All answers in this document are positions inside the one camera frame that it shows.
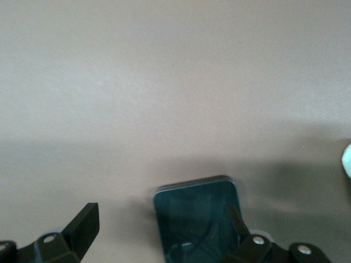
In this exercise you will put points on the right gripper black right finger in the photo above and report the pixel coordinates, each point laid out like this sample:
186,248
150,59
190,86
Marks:
233,224

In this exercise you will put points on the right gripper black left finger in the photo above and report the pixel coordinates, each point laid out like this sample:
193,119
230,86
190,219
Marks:
82,227

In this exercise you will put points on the black smartphone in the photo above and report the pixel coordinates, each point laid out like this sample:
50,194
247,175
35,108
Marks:
189,213

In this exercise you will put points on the green dinosaur plush toy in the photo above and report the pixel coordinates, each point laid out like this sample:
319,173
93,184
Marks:
347,161

